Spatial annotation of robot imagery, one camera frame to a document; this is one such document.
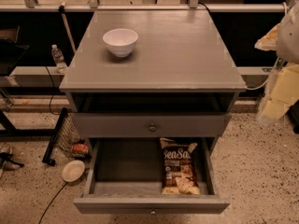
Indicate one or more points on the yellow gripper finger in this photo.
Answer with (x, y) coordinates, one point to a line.
(269, 41)

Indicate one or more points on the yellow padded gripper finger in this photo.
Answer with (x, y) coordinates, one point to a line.
(281, 92)

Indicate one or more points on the brown sea salt chip bag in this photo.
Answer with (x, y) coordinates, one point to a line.
(179, 176)

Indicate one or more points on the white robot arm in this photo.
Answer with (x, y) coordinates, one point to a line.
(288, 40)

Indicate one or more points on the grey wooden drawer cabinet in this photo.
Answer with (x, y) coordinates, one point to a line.
(179, 66)

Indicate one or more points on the open middle drawer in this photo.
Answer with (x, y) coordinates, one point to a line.
(126, 177)

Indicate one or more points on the closed upper drawer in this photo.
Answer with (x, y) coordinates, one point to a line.
(95, 125)

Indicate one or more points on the white ceramic bowl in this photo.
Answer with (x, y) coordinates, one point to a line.
(120, 42)

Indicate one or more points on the orange can in net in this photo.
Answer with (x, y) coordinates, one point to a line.
(80, 149)

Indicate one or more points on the clear plastic water bottle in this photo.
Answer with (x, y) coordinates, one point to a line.
(58, 58)

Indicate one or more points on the beige plate on floor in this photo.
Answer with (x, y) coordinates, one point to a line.
(73, 171)

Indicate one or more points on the black metal stand leg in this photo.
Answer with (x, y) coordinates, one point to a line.
(47, 156)

